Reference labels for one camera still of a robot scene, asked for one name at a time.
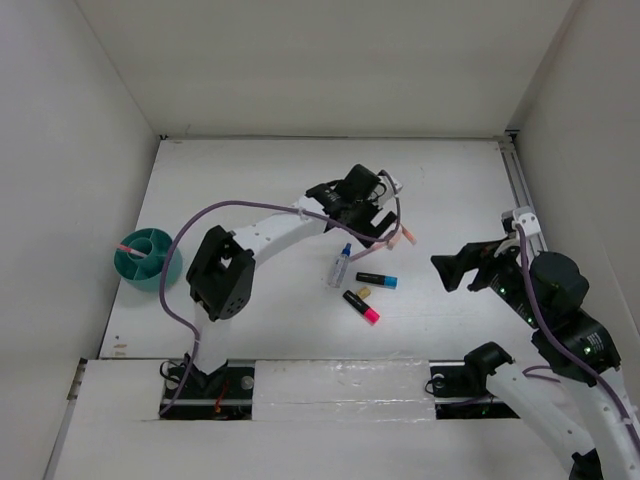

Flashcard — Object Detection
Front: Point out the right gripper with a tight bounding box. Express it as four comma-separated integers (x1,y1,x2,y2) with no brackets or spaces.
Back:
430,233,546,327

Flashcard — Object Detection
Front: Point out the pink slim highlighter pen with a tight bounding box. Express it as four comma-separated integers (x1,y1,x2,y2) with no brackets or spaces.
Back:
350,224,417,262

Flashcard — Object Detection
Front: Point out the red slim highlighter pen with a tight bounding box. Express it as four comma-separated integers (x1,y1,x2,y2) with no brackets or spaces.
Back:
117,244,148,258

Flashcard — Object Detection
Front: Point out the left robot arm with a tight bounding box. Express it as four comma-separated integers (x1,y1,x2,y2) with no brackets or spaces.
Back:
186,164,402,397

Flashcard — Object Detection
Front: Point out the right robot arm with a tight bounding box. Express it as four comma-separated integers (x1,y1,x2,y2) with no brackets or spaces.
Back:
425,239,639,479

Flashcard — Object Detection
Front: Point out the clear bottle blue cap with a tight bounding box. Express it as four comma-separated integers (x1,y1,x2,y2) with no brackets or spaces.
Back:
327,243,352,288

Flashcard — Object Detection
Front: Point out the black highlighter blue cap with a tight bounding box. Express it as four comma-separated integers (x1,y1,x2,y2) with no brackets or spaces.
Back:
355,272,398,289

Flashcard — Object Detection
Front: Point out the black highlighter pink cap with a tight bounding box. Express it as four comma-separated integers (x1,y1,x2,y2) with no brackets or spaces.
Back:
342,290,380,325

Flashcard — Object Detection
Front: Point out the teal round organizer container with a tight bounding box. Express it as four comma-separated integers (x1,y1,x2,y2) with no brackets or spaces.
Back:
113,228,173,293

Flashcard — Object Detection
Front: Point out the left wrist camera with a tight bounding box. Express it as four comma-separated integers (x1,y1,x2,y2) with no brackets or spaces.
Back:
373,170,403,205

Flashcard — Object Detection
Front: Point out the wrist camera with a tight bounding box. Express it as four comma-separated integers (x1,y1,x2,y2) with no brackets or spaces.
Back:
501,206,541,238
373,170,403,205

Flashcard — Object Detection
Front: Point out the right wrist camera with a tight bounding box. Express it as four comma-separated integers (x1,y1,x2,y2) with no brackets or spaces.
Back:
501,206,541,238

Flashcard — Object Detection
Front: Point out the aluminium rail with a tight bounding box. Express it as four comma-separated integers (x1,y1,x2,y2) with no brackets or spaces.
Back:
496,131,547,261

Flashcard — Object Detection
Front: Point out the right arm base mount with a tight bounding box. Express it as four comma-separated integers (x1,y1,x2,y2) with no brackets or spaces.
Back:
424,342,518,420

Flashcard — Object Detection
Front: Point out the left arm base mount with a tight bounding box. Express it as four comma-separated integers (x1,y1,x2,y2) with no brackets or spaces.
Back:
159,355,256,421

